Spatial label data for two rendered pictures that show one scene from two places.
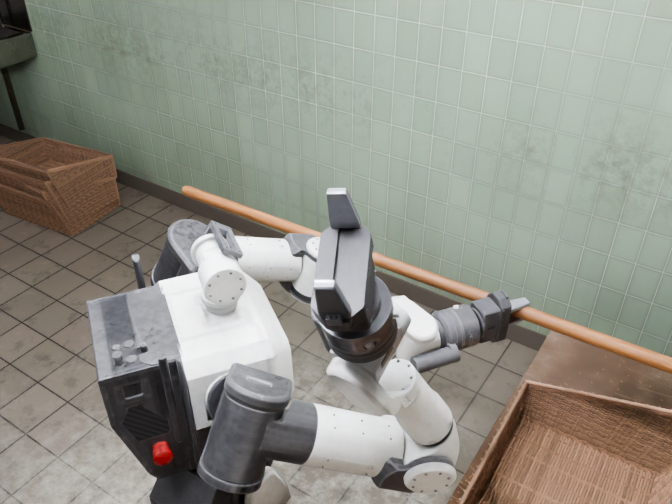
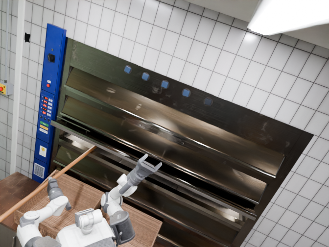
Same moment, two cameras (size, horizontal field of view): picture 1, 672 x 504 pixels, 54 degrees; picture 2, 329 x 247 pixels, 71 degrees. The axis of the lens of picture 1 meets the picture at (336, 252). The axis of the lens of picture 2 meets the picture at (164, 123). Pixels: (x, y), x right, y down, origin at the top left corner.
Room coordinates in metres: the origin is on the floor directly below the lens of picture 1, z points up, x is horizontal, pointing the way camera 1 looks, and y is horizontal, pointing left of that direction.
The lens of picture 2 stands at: (1.01, 1.04, 2.48)
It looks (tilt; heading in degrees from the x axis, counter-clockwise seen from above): 24 degrees down; 246
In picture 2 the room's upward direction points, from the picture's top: 19 degrees clockwise
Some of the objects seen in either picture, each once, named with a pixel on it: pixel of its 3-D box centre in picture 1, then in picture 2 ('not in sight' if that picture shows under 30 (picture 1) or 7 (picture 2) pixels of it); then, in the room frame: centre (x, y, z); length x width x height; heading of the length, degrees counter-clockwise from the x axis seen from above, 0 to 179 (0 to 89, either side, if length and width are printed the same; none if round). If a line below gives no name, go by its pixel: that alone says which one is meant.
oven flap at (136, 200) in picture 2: not in sight; (140, 192); (0.32, -0.49, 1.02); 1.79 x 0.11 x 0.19; 146
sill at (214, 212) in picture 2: not in sight; (145, 179); (0.31, -0.51, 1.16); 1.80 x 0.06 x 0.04; 146
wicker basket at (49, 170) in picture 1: (48, 164); not in sight; (3.39, 1.66, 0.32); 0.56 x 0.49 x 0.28; 64
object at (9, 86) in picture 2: not in sight; (5, 87); (1.59, -1.29, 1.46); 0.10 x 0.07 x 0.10; 146
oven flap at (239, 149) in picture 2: not in sight; (166, 117); (0.32, -0.49, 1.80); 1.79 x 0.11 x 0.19; 146
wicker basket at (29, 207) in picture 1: (53, 192); not in sight; (3.39, 1.67, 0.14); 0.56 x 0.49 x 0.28; 62
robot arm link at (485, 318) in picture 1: (476, 321); (53, 190); (1.04, -0.29, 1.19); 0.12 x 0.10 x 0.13; 112
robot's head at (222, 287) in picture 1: (218, 274); (89, 220); (0.84, 0.19, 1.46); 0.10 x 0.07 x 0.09; 22
